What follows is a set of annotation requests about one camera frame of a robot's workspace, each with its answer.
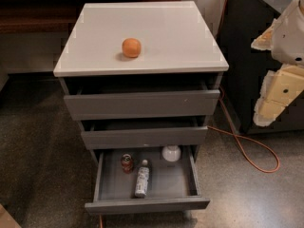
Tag dark grey trash cabinet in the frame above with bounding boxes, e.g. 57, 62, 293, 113
218, 0, 304, 134

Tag orange power cable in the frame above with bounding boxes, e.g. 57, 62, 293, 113
207, 0, 281, 174

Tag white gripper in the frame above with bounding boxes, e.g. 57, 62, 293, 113
251, 0, 304, 127

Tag grey drawer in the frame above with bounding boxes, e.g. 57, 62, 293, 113
85, 146, 210, 215
64, 88, 219, 121
81, 117, 207, 149

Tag white top drawer cabinet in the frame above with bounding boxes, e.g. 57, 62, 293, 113
52, 0, 230, 163

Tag orange fruit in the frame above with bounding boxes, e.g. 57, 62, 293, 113
122, 38, 142, 58

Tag white bowl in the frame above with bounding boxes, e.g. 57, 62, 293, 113
161, 145, 181, 162

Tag grey middle drawer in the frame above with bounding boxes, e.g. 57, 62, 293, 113
81, 117, 207, 149

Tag grey bottom drawer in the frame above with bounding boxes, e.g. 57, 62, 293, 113
85, 146, 210, 215

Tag grey top drawer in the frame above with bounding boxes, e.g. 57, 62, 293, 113
64, 88, 219, 121

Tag dark wooden bench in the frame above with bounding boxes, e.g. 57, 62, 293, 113
0, 0, 180, 34

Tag white plastic bottle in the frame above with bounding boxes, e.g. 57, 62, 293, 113
135, 160, 150, 199

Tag red soda can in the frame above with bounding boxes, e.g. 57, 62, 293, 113
121, 154, 134, 174

